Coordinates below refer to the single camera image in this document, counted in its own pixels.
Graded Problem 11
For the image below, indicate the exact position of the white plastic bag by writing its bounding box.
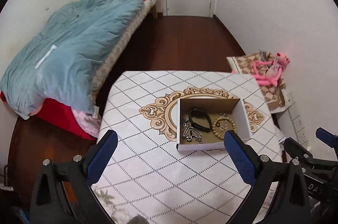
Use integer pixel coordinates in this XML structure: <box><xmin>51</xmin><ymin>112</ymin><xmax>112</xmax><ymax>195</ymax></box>
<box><xmin>275</xmin><ymin>126</ymin><xmax>287</xmax><ymax>145</ymax></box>

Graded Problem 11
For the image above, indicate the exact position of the beige checked mattress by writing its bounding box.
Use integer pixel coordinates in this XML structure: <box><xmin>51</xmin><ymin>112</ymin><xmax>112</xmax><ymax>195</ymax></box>
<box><xmin>91</xmin><ymin>0</ymin><xmax>159</xmax><ymax>90</ymax></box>

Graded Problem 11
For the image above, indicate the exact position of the thick silver chain bracelet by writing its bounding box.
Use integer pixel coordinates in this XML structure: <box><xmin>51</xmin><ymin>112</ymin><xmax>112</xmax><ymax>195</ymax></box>
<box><xmin>182</xmin><ymin>126</ymin><xmax>205</xmax><ymax>144</ymax></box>

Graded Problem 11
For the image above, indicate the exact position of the black band bracelet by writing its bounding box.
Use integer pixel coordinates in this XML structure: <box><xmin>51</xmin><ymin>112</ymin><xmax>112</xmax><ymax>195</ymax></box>
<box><xmin>188</xmin><ymin>109</ymin><xmax>212</xmax><ymax>131</ymax></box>

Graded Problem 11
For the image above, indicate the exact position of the light blue duvet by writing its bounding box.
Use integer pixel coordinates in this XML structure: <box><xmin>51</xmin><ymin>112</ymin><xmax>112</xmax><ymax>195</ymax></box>
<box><xmin>0</xmin><ymin>0</ymin><xmax>144</xmax><ymax>120</ymax></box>

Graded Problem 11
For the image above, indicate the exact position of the pink plush toy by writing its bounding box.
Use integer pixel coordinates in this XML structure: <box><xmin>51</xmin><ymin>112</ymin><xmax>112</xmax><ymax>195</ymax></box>
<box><xmin>249</xmin><ymin>52</ymin><xmax>291</xmax><ymax>87</ymax></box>

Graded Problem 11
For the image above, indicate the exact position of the white power strip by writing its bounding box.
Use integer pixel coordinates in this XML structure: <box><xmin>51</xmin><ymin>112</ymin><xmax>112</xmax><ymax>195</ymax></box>
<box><xmin>289</xmin><ymin>108</ymin><xmax>308</xmax><ymax>145</ymax></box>

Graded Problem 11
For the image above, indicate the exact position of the white diamond-patterned tablecloth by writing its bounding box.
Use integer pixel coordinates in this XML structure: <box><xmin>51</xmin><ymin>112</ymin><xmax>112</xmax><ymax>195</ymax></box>
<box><xmin>91</xmin><ymin>70</ymin><xmax>287</xmax><ymax>224</ymax></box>

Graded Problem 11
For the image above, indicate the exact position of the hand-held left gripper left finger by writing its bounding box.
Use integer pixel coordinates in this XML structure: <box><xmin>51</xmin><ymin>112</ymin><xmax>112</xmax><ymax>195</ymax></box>
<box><xmin>30</xmin><ymin>130</ymin><xmax>118</xmax><ymax>224</ymax></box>

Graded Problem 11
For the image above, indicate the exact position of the pink checked sheet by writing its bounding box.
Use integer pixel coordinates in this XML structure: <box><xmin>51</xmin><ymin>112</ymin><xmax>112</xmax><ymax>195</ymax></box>
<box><xmin>71</xmin><ymin>108</ymin><xmax>102</xmax><ymax>137</ymax></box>

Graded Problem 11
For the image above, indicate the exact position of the white cardboard box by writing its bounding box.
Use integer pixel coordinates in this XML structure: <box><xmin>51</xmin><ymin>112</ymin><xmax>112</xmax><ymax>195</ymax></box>
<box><xmin>176</xmin><ymin>98</ymin><xmax>252</xmax><ymax>152</ymax></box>

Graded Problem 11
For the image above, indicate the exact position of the wooden bed frame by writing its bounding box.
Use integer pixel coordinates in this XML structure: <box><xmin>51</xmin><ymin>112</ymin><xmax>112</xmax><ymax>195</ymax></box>
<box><xmin>144</xmin><ymin>0</ymin><xmax>159</xmax><ymax>19</ymax></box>

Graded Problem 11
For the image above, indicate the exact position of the wooden bead bracelet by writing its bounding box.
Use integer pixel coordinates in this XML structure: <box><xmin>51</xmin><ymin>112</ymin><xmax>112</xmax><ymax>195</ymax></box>
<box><xmin>212</xmin><ymin>117</ymin><xmax>235</xmax><ymax>139</ymax></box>

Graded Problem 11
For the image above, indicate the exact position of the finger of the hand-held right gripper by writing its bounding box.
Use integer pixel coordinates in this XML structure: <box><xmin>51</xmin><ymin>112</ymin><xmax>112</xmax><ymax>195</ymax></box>
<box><xmin>316</xmin><ymin>128</ymin><xmax>338</xmax><ymax>160</ymax></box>
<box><xmin>284</xmin><ymin>137</ymin><xmax>316</xmax><ymax>161</ymax></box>

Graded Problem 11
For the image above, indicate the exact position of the thin silver link bracelet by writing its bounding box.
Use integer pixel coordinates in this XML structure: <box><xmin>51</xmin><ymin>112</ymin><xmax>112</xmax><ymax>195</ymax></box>
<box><xmin>218</xmin><ymin>113</ymin><xmax>230</xmax><ymax>132</ymax></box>

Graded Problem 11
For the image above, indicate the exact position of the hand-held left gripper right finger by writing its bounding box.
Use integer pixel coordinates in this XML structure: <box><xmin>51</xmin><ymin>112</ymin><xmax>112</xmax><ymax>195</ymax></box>
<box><xmin>224</xmin><ymin>130</ymin><xmax>311</xmax><ymax>224</ymax></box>

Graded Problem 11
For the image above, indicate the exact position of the red blanket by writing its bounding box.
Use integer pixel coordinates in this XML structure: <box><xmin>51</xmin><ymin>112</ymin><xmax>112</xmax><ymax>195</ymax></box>
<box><xmin>0</xmin><ymin>92</ymin><xmax>98</xmax><ymax>141</ymax></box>

